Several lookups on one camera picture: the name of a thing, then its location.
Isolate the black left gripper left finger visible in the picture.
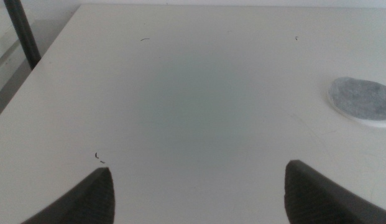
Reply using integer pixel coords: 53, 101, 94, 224
21, 167, 116, 224

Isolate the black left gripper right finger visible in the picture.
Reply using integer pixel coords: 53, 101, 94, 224
283, 159, 386, 224

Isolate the grey marble round coaster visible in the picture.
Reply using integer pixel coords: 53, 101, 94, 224
326, 77, 386, 129

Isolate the black metal pole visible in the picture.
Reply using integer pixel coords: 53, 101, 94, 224
3, 0, 42, 71

